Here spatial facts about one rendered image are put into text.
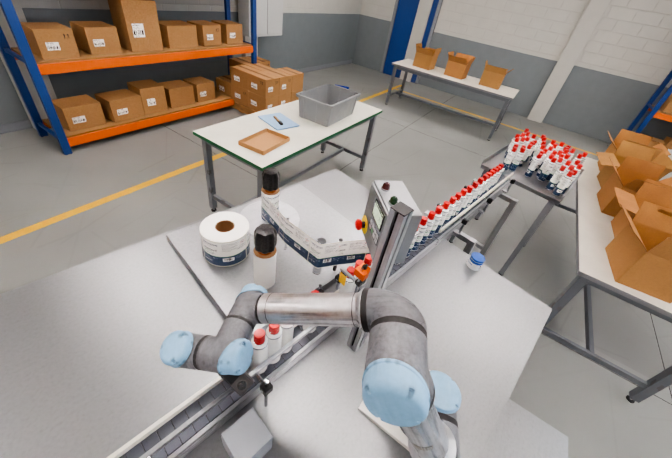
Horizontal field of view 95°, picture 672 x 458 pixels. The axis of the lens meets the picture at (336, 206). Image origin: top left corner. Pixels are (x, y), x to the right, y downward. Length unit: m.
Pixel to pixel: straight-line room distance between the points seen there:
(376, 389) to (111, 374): 0.94
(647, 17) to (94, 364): 8.51
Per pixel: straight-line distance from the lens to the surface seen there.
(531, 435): 1.44
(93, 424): 1.28
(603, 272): 2.46
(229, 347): 0.78
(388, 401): 0.62
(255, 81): 4.85
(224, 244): 1.34
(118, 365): 1.34
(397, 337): 0.63
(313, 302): 0.75
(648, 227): 2.66
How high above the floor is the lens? 1.95
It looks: 37 degrees down
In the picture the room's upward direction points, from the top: 11 degrees clockwise
